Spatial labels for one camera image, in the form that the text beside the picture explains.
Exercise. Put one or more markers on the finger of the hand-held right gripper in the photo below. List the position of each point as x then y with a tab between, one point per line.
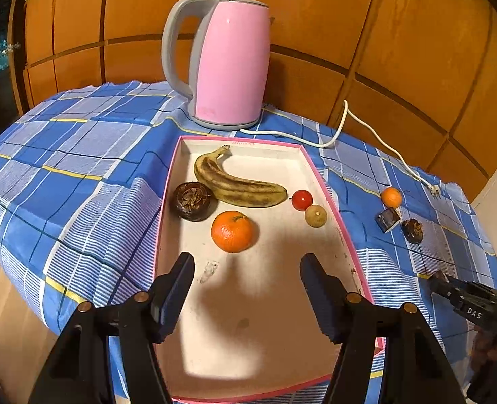
442	283

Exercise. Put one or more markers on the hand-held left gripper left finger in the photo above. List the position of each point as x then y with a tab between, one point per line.
177	290

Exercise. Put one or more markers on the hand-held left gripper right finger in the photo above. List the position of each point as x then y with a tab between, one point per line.
320	290

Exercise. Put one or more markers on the pink shallow tray box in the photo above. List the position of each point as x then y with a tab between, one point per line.
273	261

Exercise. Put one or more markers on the small beige longan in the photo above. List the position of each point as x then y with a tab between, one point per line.
315	215

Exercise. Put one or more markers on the orange mandarin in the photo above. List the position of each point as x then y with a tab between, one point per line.
391	197
235	231

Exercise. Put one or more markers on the red cherry tomato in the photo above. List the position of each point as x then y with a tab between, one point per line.
302	199

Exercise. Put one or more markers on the spotted yellow banana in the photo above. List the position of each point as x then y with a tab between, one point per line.
231	187

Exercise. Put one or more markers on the person's right hand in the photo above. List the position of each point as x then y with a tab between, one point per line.
488	351

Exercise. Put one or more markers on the blue plaid tablecloth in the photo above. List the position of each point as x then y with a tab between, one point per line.
63	155

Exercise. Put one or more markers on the pink electric kettle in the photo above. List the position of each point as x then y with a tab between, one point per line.
227	71

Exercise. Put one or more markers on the wooden wardrobe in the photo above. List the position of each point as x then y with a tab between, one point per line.
357	17

